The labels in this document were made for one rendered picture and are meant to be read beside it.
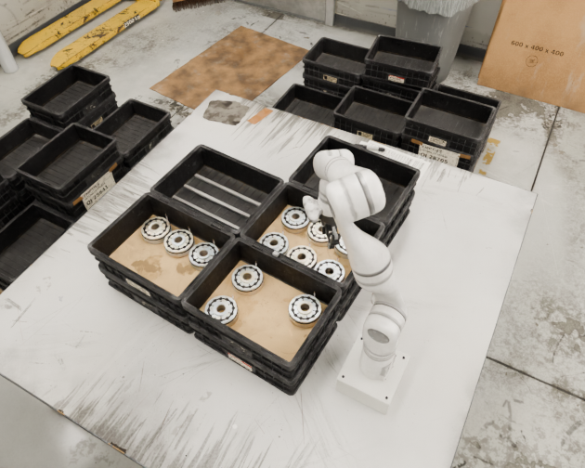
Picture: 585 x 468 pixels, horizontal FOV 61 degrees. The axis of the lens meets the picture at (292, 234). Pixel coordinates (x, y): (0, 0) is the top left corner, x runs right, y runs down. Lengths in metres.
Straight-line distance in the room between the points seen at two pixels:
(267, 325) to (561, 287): 1.80
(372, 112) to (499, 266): 1.39
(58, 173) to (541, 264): 2.57
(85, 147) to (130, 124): 0.36
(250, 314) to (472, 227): 0.96
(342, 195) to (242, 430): 0.87
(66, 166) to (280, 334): 1.62
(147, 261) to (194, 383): 0.44
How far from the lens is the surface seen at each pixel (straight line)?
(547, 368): 2.66
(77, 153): 2.82
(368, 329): 1.28
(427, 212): 2.06
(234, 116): 2.46
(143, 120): 3.10
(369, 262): 1.07
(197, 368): 1.68
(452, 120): 2.87
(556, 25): 3.95
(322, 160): 1.24
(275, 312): 1.58
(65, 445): 2.51
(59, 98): 3.26
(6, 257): 2.80
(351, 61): 3.45
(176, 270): 1.72
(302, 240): 1.74
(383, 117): 3.00
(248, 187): 1.93
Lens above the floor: 2.20
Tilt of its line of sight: 51 degrees down
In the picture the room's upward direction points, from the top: 2 degrees counter-clockwise
